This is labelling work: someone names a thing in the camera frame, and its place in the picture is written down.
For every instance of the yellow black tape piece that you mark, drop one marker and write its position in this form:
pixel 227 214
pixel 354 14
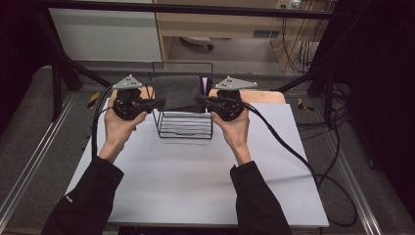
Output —
pixel 93 99
pixel 305 105

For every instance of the person's left hand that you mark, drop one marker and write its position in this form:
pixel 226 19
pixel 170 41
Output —
pixel 119 130

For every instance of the white chair base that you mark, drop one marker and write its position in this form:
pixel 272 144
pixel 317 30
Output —
pixel 197 40

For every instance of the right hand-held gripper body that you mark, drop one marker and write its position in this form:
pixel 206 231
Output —
pixel 228 106

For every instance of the grey microfibre towel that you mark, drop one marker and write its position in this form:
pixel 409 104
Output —
pixel 176 91

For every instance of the aluminium rail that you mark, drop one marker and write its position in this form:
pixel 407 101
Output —
pixel 29 169
pixel 355 189

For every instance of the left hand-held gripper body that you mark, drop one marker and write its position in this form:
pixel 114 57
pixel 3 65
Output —
pixel 129 104

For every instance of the wooden desk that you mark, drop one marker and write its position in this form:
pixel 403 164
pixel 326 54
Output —
pixel 221 24

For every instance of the white cabinet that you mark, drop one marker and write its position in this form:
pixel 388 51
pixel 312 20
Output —
pixel 104 32

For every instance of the person's right hand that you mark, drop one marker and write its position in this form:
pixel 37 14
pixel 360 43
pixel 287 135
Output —
pixel 236 132

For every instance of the white power strip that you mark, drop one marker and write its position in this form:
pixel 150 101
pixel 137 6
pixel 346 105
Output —
pixel 287 4

